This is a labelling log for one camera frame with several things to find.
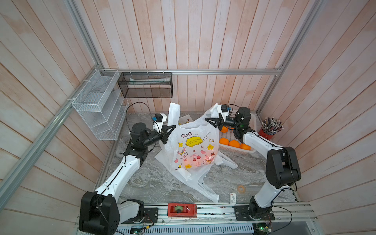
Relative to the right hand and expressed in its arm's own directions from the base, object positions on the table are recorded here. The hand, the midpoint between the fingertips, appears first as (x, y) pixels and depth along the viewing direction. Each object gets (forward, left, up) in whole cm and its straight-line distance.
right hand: (205, 117), depth 80 cm
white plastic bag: (-24, +5, -26) cm, 36 cm away
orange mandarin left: (0, -14, -24) cm, 28 cm away
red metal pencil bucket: (+1, -40, -18) cm, 44 cm away
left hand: (-9, +17, +1) cm, 19 cm away
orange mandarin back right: (-6, -11, -4) cm, 13 cm away
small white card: (-36, -15, -27) cm, 47 cm away
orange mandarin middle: (-20, -17, +1) cm, 26 cm away
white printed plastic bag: (-12, +7, -13) cm, 19 cm away
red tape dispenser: (-43, +12, -22) cm, 49 cm away
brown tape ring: (-30, -22, -28) cm, 46 cm away
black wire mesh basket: (+33, +41, -1) cm, 52 cm away
